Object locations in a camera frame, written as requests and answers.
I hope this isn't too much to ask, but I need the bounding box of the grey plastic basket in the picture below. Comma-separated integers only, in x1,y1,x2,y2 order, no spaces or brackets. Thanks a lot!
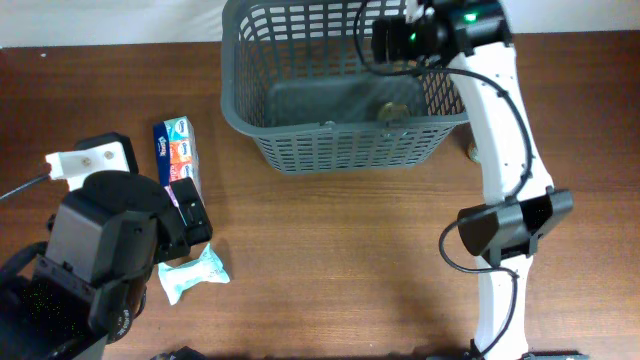
221,0,469,174

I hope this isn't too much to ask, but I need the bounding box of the small tin can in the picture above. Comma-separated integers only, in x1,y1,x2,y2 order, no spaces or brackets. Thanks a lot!
377,102,411,123

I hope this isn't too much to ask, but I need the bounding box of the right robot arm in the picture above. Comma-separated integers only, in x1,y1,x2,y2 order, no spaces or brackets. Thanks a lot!
367,1,574,359

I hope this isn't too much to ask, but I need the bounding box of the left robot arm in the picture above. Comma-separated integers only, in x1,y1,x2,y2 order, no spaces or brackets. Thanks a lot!
1,170,213,359

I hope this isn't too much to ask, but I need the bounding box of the teal tissue packet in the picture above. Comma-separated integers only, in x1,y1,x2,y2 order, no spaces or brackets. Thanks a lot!
158,244,231,306

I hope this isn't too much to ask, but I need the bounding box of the Kleenex tissue multipack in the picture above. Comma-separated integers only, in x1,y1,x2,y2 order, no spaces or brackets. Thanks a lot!
152,116,202,206

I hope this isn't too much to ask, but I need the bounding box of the green lid jar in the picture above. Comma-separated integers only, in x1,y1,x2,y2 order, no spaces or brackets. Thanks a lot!
467,142,480,164

